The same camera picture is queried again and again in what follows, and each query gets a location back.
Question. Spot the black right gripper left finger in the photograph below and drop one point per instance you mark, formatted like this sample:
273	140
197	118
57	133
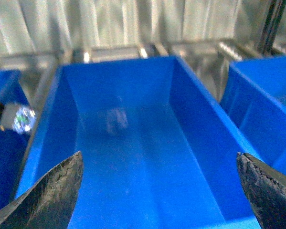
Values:
50	202

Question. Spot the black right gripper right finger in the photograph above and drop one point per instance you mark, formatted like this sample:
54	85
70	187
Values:
265	189

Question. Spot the blue left plastic bin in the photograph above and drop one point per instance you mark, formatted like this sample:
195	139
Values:
12	144

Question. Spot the blue plastic bin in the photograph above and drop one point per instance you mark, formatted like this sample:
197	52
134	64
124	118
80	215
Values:
150	176
12	144
255	100

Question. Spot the blue right plastic bin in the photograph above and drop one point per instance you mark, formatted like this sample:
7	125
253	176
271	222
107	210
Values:
255	100

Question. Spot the blue middle plastic bin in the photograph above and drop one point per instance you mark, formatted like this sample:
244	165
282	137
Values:
150	176

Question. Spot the metal roller rack frame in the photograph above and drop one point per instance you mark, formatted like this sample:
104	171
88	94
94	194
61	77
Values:
157	90

